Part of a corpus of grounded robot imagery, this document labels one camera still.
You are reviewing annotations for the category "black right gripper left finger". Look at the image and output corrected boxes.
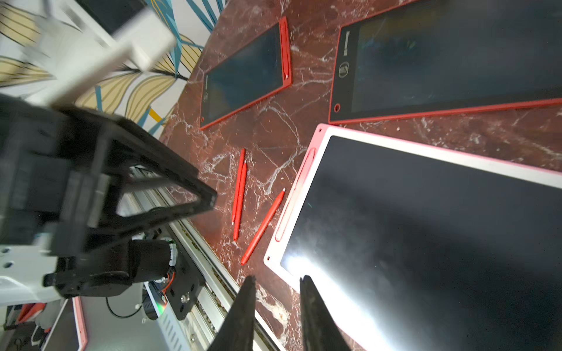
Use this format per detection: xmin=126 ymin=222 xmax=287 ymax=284
xmin=207 ymin=276 xmax=256 ymax=351

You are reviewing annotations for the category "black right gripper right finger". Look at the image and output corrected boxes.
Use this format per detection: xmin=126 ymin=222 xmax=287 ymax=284
xmin=299 ymin=276 xmax=351 ymax=351

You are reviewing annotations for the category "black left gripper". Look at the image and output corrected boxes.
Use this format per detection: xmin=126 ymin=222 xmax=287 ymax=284
xmin=1 ymin=95 xmax=217 ymax=257

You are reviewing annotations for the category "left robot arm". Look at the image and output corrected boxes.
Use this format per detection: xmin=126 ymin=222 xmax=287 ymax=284
xmin=1 ymin=95 xmax=217 ymax=305

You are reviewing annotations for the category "red stylus beside pink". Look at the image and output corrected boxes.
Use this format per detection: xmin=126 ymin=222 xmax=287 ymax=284
xmin=231 ymin=148 xmax=246 ymax=224

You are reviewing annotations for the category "red stylus angled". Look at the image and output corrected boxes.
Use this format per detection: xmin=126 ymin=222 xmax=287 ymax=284
xmin=233 ymin=162 xmax=247 ymax=241

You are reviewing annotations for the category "large pink writing tablet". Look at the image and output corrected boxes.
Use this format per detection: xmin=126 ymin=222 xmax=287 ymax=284
xmin=263 ymin=124 xmax=561 ymax=350

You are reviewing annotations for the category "red tablet far left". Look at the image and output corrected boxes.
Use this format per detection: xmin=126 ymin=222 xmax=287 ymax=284
xmin=199 ymin=20 xmax=293 ymax=130

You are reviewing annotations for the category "red tablet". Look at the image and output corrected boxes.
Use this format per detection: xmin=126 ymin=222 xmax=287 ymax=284
xmin=199 ymin=20 xmax=293 ymax=130
xmin=329 ymin=1 xmax=561 ymax=124

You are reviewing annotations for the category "red tablet centre back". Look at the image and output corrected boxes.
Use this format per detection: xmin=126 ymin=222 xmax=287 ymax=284
xmin=329 ymin=1 xmax=561 ymax=124

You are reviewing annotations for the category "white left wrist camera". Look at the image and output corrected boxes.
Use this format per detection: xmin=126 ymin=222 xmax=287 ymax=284
xmin=1 ymin=1 xmax=176 ymax=106

